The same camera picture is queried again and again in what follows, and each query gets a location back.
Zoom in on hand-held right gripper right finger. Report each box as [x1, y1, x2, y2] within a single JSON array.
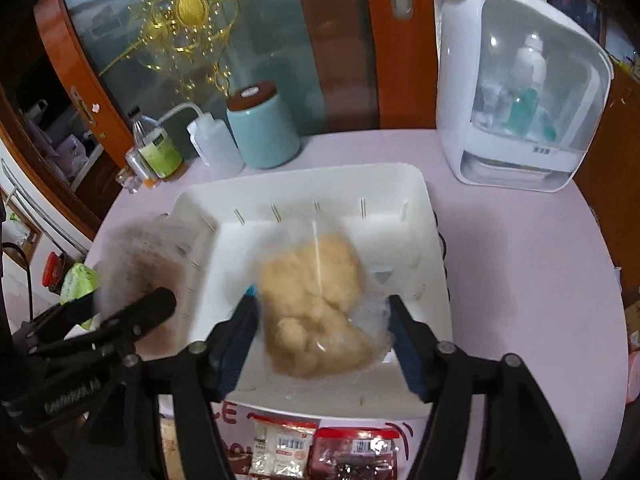
[[389, 295, 581, 480]]

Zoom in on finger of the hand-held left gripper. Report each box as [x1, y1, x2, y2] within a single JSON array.
[[12, 296, 99, 355], [54, 287, 179, 357]]

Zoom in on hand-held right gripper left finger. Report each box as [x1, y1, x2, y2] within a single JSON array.
[[100, 286, 261, 480]]

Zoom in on brown snack packet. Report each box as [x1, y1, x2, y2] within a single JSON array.
[[97, 215, 211, 361]]

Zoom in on clear packet of beige snack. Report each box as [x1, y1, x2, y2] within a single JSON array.
[[257, 220, 396, 378]]

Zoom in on white packet of beige snack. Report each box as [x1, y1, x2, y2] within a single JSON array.
[[247, 415, 318, 480]]

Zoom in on red packet of dark snack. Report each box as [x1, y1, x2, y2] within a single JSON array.
[[306, 425, 401, 480]]

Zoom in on white plastic bin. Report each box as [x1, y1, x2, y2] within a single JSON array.
[[150, 162, 453, 418]]

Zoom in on green packet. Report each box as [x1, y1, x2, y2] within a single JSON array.
[[59, 262, 101, 331]]

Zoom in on red box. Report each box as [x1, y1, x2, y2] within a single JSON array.
[[42, 252, 71, 292]]

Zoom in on red printed table mat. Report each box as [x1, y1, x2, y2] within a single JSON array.
[[157, 400, 416, 480]]

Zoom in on small glass jar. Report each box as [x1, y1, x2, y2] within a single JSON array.
[[115, 169, 140, 195]]

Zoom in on small clear jar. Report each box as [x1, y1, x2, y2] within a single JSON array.
[[124, 147, 160, 190]]

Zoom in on clear bottle with green label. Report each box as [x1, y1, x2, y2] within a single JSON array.
[[126, 106, 185, 182]]

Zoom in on white squeeze bottle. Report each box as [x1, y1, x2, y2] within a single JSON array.
[[150, 102, 244, 179]]

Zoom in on teal canister with brown lid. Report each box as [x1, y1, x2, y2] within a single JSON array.
[[226, 81, 302, 170]]

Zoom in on wooden cabinet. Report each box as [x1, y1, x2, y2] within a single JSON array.
[[575, 60, 640, 286]]

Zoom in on teal plastic bottle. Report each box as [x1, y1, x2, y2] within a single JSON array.
[[507, 87, 541, 138]]

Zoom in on white cabinet with clear door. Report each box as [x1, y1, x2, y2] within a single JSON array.
[[432, 0, 615, 195]]

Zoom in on wooden door with frosted glass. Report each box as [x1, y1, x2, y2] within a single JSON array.
[[32, 0, 481, 170]]

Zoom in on gold flower ornament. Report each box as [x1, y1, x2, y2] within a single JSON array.
[[97, 0, 361, 101]]

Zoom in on white plastic bottle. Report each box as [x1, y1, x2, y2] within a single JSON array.
[[509, 32, 546, 106]]

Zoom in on black cable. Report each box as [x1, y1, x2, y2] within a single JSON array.
[[0, 242, 34, 321]]

